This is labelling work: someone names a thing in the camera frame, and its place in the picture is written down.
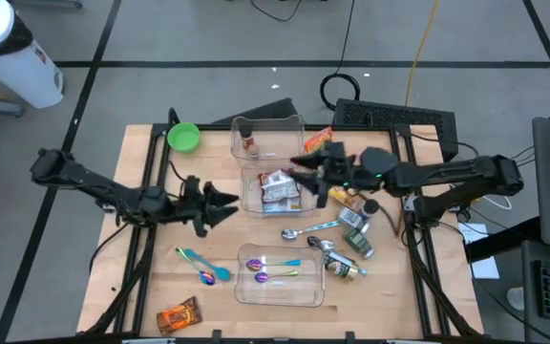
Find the grey computer mouse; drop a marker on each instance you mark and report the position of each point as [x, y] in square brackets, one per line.
[516, 298]

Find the black curved bracket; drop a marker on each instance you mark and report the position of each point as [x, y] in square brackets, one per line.
[172, 112]

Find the silver metal spoon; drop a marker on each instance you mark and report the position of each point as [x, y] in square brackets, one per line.
[288, 234]

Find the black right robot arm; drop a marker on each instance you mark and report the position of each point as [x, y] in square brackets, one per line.
[447, 174]

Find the small clear spice jar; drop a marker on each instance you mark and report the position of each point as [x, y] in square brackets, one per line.
[254, 153]

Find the green herb spice jar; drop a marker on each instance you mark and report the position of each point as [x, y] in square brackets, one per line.
[358, 243]

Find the white paper sheet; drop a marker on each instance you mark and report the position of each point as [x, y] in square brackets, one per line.
[487, 267]

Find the green plastic bowl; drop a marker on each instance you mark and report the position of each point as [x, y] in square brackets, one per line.
[184, 138]

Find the blue ramen noodle pack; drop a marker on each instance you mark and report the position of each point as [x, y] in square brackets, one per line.
[282, 208]

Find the red ramen noodle pack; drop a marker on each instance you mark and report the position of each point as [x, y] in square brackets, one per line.
[275, 188]

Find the black flat wedge panel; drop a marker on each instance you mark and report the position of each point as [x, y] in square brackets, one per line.
[265, 114]

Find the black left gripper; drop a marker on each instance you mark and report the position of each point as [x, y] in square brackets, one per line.
[191, 205]

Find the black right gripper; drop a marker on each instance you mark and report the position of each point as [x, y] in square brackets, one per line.
[346, 172]

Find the clear plastic bin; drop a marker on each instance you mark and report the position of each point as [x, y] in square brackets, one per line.
[280, 294]
[251, 191]
[280, 138]

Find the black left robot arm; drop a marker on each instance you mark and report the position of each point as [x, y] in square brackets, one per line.
[103, 186]

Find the white trash can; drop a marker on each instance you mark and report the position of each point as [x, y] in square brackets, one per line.
[12, 67]

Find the orange brown candy wrapper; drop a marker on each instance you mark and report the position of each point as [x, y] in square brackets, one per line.
[179, 315]

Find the black support beam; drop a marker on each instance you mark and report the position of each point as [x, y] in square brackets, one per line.
[499, 241]

